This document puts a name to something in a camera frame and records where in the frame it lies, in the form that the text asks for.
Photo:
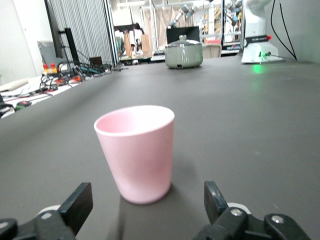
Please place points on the black monitor screen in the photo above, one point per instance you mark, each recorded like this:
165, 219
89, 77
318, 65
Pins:
175, 32

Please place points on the beige chair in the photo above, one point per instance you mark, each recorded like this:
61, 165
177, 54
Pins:
212, 51

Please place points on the black monitor stand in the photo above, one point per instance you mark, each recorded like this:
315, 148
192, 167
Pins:
71, 45

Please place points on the grey pleated curtain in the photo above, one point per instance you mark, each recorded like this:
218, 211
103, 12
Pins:
87, 30

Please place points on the pale green cooking pot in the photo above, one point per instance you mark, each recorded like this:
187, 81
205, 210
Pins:
183, 57

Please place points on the red yellow emergency stop button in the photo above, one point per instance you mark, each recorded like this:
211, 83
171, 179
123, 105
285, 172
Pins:
45, 68
53, 68

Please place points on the dark grey table mat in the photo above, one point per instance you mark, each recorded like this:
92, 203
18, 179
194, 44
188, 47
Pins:
225, 125

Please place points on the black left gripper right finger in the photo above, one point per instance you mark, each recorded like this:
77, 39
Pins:
232, 225

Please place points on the white paper roll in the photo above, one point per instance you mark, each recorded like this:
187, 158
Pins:
13, 85

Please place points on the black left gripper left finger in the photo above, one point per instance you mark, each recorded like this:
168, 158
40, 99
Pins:
75, 207

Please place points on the brown cardboard box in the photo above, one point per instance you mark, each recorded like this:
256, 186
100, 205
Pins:
145, 45

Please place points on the grey blue jointed robot arm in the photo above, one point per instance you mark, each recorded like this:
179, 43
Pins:
186, 8
236, 5

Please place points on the pink plastic cup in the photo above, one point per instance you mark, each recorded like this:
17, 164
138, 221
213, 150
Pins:
137, 155

